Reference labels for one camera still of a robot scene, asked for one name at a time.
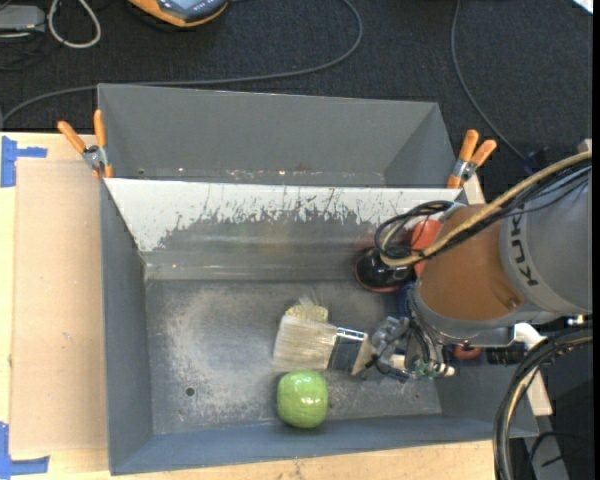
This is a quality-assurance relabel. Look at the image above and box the pale wood flat board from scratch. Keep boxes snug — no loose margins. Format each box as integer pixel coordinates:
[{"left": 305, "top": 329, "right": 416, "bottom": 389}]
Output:
[{"left": 8, "top": 158, "right": 110, "bottom": 462}]

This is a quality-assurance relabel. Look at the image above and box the yellow-green scrub sponge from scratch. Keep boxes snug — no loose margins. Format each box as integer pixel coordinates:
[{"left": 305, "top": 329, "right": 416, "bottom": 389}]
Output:
[{"left": 285, "top": 296, "right": 330, "bottom": 324}]

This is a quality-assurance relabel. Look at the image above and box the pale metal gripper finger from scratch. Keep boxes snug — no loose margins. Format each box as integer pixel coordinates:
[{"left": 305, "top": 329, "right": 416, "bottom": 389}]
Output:
[
  {"left": 371, "top": 315, "right": 411, "bottom": 353},
  {"left": 364, "top": 352, "right": 412, "bottom": 383}
]

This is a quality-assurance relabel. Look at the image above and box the black and red round object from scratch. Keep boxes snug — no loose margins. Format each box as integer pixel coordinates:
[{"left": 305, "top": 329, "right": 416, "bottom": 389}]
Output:
[{"left": 354, "top": 245, "right": 417, "bottom": 294}]

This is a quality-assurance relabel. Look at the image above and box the wide flat paintbrush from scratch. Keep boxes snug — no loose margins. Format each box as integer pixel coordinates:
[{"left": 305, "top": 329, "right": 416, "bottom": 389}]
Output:
[{"left": 271, "top": 314, "right": 382, "bottom": 377}]

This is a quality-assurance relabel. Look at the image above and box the green toy apple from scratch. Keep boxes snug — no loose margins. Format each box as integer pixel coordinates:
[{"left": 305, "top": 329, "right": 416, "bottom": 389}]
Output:
[{"left": 276, "top": 370, "right": 330, "bottom": 430}]

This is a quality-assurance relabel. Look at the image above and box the grey metal bin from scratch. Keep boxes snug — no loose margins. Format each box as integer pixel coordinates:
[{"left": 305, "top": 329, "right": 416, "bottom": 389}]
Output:
[{"left": 96, "top": 82, "right": 539, "bottom": 476}]

